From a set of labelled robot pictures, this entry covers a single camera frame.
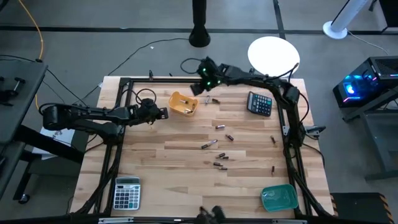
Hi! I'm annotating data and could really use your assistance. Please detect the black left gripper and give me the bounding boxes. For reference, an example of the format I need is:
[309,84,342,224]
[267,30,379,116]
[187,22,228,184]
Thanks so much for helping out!
[135,107,170,126]

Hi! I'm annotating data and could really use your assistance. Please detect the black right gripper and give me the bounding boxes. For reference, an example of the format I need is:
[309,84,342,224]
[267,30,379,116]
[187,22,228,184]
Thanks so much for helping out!
[190,57,226,96]

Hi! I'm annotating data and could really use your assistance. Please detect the yellow plastic bin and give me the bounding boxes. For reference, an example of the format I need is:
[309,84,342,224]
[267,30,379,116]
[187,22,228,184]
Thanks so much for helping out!
[168,91,199,118]

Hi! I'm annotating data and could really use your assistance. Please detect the teal plastic bin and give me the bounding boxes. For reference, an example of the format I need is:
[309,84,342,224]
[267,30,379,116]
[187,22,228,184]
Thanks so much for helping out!
[260,184,300,213]

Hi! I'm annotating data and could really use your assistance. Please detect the black pole stand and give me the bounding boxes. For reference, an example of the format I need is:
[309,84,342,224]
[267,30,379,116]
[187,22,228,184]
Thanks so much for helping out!
[188,0,211,48]

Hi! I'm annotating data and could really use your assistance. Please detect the black desk calculator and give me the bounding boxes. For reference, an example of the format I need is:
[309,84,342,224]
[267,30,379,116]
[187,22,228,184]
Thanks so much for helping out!
[246,91,274,118]

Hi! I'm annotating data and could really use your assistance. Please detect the white round table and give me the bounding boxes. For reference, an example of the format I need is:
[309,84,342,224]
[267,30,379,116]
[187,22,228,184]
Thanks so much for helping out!
[248,36,301,78]

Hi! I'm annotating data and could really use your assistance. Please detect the silver desk calculator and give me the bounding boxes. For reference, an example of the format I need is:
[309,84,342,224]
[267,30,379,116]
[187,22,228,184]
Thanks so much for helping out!
[113,175,142,211]

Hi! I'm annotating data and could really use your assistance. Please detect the white paper sheet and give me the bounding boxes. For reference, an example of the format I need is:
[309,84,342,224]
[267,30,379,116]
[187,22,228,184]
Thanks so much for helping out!
[32,126,76,161]

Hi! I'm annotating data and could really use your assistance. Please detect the grey side table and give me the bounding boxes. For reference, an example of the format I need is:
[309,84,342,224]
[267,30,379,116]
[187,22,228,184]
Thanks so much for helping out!
[0,60,85,205]

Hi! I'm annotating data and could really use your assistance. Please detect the white tower fan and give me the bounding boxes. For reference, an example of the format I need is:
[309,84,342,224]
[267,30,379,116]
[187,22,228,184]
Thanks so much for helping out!
[322,0,371,40]

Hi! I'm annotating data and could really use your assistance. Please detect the black clamp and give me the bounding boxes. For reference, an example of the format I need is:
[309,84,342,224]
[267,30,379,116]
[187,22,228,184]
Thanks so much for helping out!
[0,77,26,107]

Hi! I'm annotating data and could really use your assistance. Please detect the computer tower with lights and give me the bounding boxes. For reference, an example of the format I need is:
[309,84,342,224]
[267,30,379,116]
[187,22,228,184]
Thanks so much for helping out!
[332,55,398,108]

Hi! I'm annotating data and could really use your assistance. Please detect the grey metal desk stand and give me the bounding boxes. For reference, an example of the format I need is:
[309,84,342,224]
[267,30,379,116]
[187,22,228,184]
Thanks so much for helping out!
[341,90,398,182]

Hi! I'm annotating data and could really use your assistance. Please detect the black hazard striped mat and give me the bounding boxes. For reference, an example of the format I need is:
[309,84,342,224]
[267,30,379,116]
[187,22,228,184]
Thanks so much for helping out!
[329,192,390,224]

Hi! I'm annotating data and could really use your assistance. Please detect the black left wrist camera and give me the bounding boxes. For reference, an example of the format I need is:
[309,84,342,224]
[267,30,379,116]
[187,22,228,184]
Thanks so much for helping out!
[140,98,158,110]

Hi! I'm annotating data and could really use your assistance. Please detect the black looped cable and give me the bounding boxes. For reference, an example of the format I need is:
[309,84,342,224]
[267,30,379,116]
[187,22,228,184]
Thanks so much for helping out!
[180,57,205,75]

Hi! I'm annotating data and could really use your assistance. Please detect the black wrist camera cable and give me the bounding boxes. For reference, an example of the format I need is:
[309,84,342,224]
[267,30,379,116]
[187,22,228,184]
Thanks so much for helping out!
[134,88,157,105]

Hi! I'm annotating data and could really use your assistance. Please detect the black metal rig frame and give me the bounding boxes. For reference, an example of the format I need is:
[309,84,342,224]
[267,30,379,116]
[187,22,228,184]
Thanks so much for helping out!
[70,77,335,224]

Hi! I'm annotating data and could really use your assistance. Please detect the black floor cable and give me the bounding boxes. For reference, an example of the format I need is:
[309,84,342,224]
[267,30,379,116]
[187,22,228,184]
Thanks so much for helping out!
[70,37,190,108]

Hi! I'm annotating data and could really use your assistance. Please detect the silver metal bracket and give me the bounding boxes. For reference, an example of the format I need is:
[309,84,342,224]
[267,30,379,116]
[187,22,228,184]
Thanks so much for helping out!
[98,217,134,224]
[272,218,308,224]

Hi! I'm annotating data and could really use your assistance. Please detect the yellow cable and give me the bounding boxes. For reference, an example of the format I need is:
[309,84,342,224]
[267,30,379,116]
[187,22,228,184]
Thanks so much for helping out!
[17,0,44,110]

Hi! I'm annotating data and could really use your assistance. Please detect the white fan cable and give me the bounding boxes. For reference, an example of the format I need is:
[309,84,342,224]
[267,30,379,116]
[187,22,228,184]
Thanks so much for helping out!
[346,30,389,56]

